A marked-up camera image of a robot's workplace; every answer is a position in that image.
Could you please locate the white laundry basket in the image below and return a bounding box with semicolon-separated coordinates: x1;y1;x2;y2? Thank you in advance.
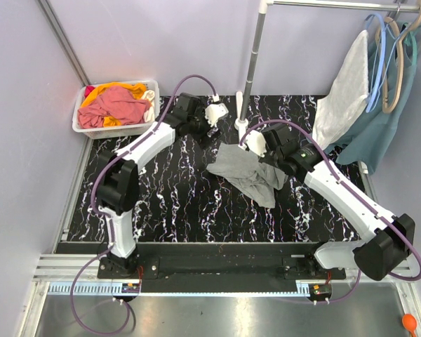
72;80;160;140

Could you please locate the grey t shirt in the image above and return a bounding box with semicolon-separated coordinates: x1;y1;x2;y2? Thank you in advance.
206;143;288;209

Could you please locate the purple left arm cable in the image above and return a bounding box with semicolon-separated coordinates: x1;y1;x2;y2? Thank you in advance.
69;74;221;334

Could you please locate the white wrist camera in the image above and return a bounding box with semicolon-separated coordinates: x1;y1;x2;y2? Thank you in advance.
241;131;267;157
204;103;229;128

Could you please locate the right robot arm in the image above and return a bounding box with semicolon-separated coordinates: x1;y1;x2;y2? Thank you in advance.
246;124;415;281

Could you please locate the white hanging cloth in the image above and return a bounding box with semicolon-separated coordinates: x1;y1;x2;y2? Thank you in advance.
312;30;369;150

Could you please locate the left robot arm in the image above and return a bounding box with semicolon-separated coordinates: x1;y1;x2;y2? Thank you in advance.
91;93;229;260

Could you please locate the teal plastic hanger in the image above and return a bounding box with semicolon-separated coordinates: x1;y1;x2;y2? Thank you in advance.
403;32;417;67

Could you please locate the pink shirt in basket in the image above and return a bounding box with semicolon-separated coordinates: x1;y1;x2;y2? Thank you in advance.
77;86;152;129

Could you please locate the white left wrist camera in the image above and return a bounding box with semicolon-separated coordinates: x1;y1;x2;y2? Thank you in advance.
204;103;229;128

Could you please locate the magenta garment in basket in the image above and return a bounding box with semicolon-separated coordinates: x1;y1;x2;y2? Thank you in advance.
83;86;95;98

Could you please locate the white garment in basket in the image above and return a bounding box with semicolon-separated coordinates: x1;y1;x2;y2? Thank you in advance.
142;90;155;123

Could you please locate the orange ball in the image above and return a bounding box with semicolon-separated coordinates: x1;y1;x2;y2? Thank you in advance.
401;314;417;337

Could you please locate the teal hanging garment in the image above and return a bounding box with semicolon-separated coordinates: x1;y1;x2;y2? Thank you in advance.
328;21;419;176

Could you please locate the blue plastic hanger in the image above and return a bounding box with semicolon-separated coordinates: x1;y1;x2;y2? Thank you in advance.
365;13;395;113

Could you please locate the metal clothes rack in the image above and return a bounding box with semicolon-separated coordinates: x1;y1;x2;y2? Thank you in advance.
234;0;421;145

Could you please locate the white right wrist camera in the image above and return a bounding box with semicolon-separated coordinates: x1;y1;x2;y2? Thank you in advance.
241;131;267;157

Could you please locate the beige plastic hanger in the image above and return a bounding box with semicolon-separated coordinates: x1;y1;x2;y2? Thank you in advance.
382;1;421;114

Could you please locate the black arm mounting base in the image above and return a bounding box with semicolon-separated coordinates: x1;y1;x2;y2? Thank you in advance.
98;243;346;296

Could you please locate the orange shirt in basket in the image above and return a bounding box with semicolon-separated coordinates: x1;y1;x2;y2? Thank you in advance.
80;81;147;128

